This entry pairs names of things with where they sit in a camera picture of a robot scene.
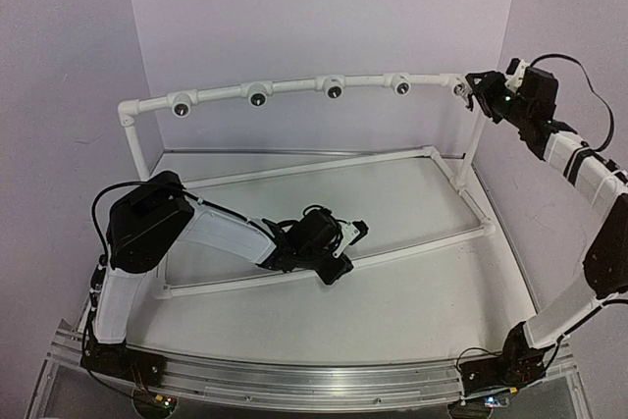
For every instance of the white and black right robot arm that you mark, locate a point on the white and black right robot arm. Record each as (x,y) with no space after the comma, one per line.
(524,96)

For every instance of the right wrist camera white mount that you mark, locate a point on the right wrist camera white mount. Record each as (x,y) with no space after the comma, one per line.
(515,73)

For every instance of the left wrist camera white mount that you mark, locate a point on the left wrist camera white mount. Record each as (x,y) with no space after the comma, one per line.
(350,233)

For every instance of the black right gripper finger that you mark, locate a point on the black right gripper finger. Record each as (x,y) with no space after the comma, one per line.
(475,99)
(484,80)

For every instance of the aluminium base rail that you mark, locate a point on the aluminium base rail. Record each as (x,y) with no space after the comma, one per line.
(301,388)

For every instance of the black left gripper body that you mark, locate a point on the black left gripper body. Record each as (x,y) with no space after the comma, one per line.
(329,279)

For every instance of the white PVC pipe frame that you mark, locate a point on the white PVC pipe frame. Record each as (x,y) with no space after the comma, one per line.
(257,94)

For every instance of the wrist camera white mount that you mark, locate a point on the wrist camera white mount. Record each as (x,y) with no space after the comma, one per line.
(515,73)
(350,233)

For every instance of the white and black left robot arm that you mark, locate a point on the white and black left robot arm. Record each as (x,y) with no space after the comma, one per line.
(150,219)

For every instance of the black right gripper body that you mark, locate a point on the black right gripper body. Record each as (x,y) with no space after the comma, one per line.
(499,103)

